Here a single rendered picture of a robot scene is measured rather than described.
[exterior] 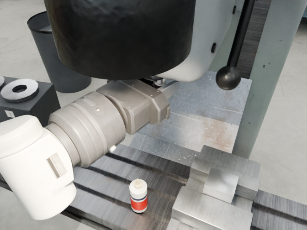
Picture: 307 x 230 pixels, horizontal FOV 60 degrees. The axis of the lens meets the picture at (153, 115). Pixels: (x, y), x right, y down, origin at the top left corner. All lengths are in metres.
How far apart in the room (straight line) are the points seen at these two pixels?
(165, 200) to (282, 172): 1.45
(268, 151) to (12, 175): 1.96
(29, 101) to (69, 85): 1.85
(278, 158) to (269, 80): 1.34
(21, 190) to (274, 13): 0.66
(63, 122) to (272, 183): 1.75
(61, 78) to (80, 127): 2.19
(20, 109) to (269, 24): 0.65
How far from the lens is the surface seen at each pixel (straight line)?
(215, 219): 0.57
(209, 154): 0.71
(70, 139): 0.35
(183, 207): 0.57
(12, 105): 0.74
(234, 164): 0.70
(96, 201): 0.71
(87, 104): 0.37
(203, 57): 0.32
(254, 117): 0.93
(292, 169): 2.11
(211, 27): 0.30
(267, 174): 2.01
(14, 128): 0.33
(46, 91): 0.75
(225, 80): 0.32
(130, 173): 0.75
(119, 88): 0.42
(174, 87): 0.46
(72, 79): 2.53
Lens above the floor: 1.51
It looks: 42 degrees down
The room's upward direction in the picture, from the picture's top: straight up
